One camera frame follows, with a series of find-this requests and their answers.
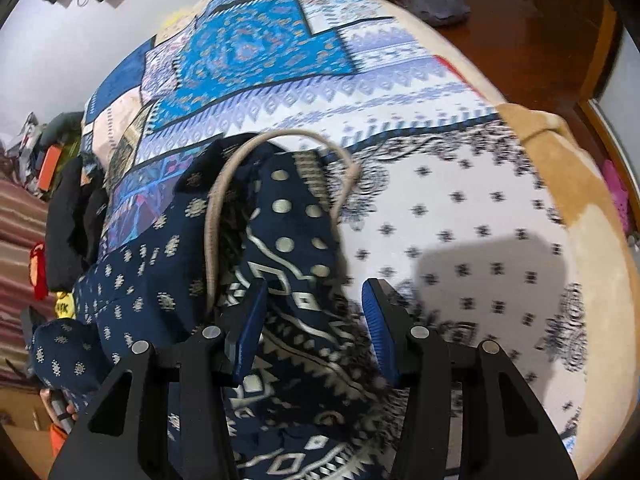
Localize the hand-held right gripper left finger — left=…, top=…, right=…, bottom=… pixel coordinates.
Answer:
left=47, top=279, right=269, bottom=480

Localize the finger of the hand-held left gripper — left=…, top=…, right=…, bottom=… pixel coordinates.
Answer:
left=20, top=307, right=38, bottom=343

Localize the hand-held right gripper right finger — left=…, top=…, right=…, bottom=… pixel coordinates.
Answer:
left=362, top=279, right=581, bottom=480

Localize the navy patterned hooded jacket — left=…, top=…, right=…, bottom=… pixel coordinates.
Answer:
left=30, top=130, right=401, bottom=480

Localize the pile of grey clothes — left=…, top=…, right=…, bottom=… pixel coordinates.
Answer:
left=4, top=114, right=48, bottom=192

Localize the yellow printed garment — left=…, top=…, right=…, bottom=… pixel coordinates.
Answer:
left=54, top=287, right=77, bottom=321

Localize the red plush toy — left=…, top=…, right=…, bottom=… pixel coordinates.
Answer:
left=30, top=242, right=49, bottom=302

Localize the striped red curtain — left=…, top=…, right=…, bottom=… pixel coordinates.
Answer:
left=0, top=160, right=57, bottom=386

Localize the black folded garment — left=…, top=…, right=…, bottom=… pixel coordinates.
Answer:
left=46, top=156, right=109, bottom=292

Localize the blue patchwork bed sheet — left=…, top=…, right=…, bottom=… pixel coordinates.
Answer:
left=82, top=0, right=590, bottom=480

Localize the orange box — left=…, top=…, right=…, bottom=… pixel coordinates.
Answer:
left=37, top=144, right=64, bottom=194

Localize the dark grey bag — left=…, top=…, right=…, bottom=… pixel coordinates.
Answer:
left=42, top=112, right=87, bottom=149

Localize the beige blanket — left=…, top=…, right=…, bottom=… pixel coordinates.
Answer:
left=400, top=0, right=640, bottom=480

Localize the pink slipper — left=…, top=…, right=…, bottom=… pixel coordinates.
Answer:
left=601, top=159, right=629, bottom=235

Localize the frosted wardrobe sliding door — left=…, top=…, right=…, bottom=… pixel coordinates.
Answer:
left=577, top=10, right=640, bottom=171

